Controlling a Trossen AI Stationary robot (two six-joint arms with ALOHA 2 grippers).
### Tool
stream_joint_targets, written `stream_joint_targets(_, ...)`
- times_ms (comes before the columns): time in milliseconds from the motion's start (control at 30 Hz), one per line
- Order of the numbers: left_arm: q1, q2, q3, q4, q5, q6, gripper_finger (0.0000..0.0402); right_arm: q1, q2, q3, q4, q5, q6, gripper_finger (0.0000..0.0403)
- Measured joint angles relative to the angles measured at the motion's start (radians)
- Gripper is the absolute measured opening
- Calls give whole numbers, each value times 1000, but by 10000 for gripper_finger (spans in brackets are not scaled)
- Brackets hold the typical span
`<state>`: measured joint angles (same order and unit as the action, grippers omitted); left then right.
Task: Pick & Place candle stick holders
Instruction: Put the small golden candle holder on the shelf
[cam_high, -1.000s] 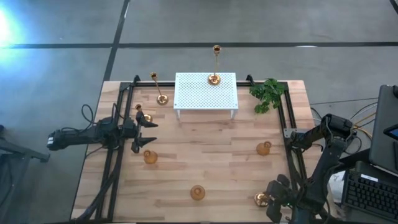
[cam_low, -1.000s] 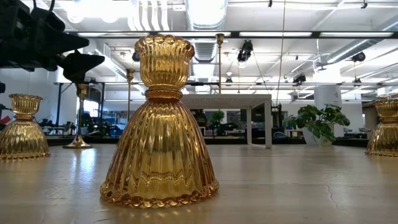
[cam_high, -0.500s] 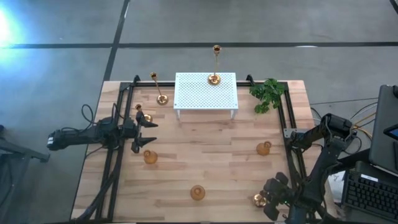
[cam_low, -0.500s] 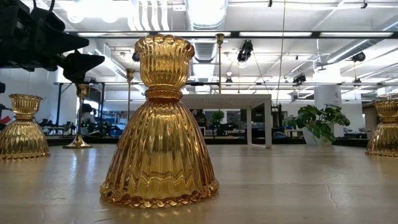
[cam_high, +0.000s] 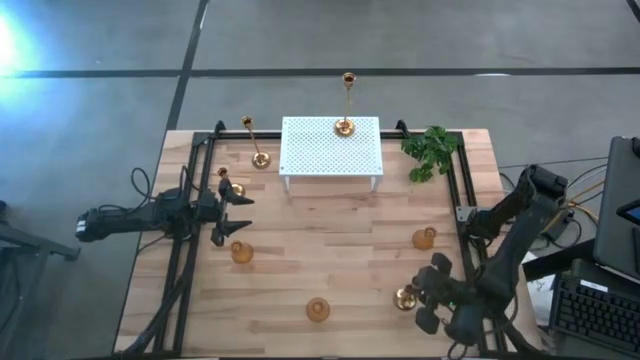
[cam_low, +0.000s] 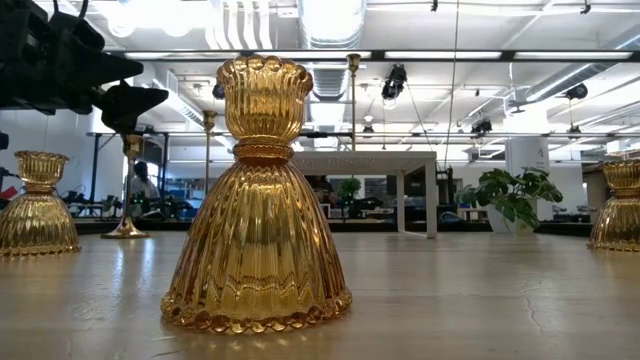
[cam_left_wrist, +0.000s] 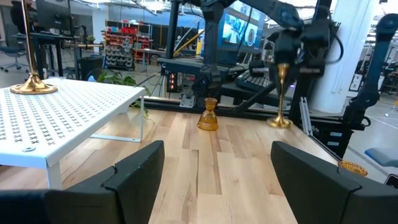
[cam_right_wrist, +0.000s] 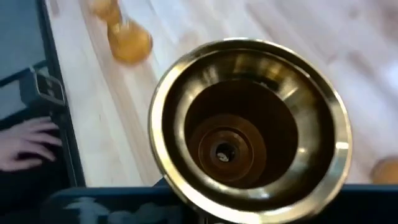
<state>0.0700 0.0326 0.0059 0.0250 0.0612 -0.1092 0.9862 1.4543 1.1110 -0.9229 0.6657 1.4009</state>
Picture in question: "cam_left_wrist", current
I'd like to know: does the person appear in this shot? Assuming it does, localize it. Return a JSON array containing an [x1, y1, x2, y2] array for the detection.
[[10, 0, 40, 35]]

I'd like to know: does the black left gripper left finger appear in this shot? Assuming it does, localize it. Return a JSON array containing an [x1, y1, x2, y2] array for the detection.
[[0, 139, 165, 224]]

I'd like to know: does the black computer keyboard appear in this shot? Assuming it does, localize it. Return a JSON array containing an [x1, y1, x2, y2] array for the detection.
[[234, 70, 276, 91]]

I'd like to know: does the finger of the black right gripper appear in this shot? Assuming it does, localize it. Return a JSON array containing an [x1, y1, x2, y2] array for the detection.
[[269, 63, 282, 94], [285, 73, 297, 94]]

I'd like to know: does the blue chair seat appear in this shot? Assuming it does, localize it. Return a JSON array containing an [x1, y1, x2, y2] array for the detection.
[[364, 147, 398, 169]]

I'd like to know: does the black computer monitor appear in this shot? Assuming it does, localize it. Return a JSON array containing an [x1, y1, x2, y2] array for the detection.
[[217, 1, 267, 54]]

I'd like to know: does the parts rack with red bins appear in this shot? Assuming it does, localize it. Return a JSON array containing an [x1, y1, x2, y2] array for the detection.
[[101, 26, 154, 72]]

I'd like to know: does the silver metal bracket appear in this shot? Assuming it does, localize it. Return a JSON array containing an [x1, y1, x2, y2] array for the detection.
[[179, 93, 196, 109]]

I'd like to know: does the green leafy plant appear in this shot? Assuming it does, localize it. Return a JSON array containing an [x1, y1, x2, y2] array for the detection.
[[96, 70, 152, 118]]

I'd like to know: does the black side desk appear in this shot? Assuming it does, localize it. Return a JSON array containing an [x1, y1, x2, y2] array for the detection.
[[157, 57, 299, 108]]

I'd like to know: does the yellow diagonal bar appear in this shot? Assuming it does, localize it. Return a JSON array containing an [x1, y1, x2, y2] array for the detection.
[[174, 29, 206, 57]]

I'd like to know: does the black box with red lights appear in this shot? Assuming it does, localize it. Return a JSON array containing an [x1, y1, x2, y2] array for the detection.
[[166, 71, 178, 93]]

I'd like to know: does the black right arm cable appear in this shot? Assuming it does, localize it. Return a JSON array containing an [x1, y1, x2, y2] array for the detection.
[[326, 21, 345, 65]]

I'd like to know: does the black waste bin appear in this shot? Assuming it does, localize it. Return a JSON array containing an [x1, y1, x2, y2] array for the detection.
[[78, 55, 104, 82]]

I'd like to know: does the black aluminium table frame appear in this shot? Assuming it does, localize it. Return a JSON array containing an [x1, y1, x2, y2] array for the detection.
[[141, 0, 330, 138]]

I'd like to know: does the black background desk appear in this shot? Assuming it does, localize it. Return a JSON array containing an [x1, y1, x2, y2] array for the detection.
[[12, 30, 105, 78]]

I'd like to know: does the amber ribbed glass candle holder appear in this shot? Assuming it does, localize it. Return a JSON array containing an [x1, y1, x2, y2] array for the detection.
[[338, 160, 369, 177], [197, 97, 220, 131]]

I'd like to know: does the silver aluminium extrusion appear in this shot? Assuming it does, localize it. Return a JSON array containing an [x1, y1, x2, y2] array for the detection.
[[298, 96, 314, 137]]

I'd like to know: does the short brass candlestick holder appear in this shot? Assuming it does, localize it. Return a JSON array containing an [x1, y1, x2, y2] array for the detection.
[[266, 63, 294, 129]]

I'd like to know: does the tall brass candlestick holder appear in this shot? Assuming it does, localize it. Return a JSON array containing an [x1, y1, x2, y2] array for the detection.
[[9, 0, 59, 95]]

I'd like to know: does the black background monitor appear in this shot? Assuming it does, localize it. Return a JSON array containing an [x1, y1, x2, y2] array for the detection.
[[35, 0, 73, 32]]

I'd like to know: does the white perforated metal shelf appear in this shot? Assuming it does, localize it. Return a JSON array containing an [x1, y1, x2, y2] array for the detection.
[[0, 77, 147, 190]]

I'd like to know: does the black control box with labels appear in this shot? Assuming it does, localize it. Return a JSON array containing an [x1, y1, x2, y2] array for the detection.
[[310, 119, 355, 158]]

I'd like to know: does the grey office chair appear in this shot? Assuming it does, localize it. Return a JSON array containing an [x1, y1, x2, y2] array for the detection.
[[0, 45, 29, 73]]

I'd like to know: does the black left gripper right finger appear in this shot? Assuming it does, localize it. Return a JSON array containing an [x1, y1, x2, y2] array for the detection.
[[270, 141, 398, 224]]

